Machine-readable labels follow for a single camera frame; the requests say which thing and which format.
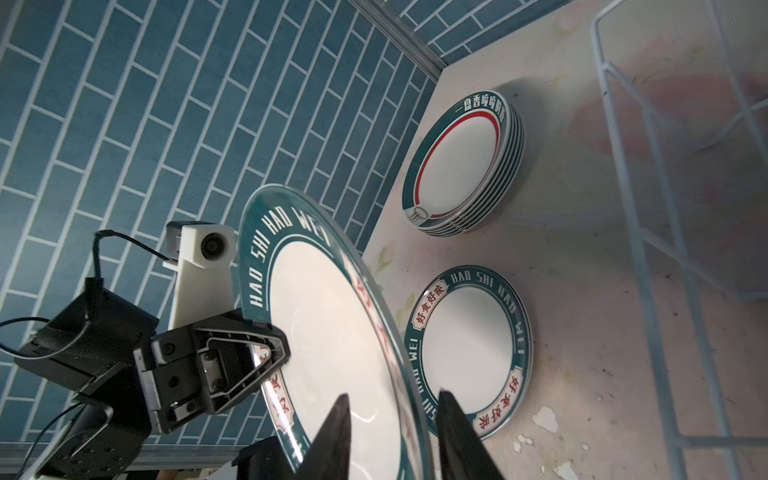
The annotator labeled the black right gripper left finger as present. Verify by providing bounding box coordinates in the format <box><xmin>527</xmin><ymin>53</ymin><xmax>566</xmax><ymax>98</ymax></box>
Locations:
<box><xmin>293</xmin><ymin>394</ymin><xmax>351</xmax><ymax>480</ymax></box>

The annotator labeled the white wire dish rack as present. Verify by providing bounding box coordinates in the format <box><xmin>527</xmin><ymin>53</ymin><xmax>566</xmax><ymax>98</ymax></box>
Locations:
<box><xmin>590</xmin><ymin>0</ymin><xmax>767</xmax><ymax>479</ymax></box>

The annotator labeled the dark green rim plate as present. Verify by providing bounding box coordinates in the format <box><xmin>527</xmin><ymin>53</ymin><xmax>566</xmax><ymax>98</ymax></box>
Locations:
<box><xmin>401</xmin><ymin>90</ymin><xmax>512</xmax><ymax>229</ymax></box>

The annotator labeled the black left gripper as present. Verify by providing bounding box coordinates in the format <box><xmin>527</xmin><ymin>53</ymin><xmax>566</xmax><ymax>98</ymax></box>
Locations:
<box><xmin>15</xmin><ymin>285</ymin><xmax>291</xmax><ymax>479</ymax></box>

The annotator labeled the aluminium left corner post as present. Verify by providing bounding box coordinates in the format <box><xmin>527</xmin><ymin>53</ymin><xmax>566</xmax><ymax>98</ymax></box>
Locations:
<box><xmin>349</xmin><ymin>0</ymin><xmax>446</xmax><ymax>83</ymax></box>

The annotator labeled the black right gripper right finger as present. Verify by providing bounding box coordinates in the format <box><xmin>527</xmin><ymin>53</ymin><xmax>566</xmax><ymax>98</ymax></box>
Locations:
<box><xmin>436</xmin><ymin>390</ymin><xmax>503</xmax><ymax>480</ymax></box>

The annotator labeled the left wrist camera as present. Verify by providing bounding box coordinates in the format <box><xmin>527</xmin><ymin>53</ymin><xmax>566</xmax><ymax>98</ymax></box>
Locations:
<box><xmin>163</xmin><ymin>221</ymin><xmax>237</xmax><ymax>330</ymax></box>

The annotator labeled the small plate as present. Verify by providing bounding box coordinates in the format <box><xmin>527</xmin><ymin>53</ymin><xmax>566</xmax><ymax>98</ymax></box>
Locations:
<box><xmin>404</xmin><ymin>265</ymin><xmax>534</xmax><ymax>440</ymax></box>
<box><xmin>238</xmin><ymin>184</ymin><xmax>434</xmax><ymax>479</ymax></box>

